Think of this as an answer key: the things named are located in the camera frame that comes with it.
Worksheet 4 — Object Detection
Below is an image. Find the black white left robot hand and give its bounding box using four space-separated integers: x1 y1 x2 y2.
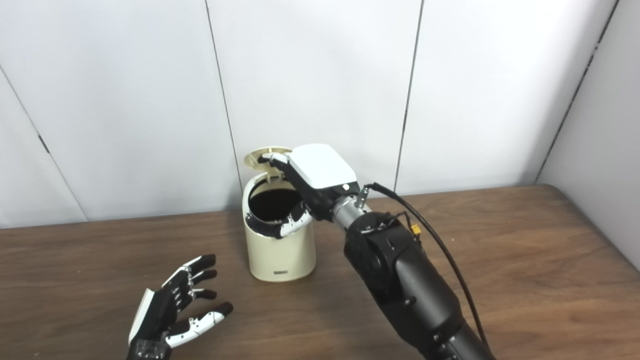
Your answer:
125 254 234 360

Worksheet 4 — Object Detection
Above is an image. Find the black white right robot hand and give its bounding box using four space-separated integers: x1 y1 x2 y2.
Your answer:
257 144 362 240

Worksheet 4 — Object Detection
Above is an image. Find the cream round bin lid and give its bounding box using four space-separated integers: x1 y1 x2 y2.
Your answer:
243 146 293 181

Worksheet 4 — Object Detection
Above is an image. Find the cream-colored round bin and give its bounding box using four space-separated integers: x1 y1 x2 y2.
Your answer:
242 146 317 283

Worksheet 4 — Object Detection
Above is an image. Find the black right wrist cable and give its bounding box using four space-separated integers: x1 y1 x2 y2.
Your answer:
356 182 493 351

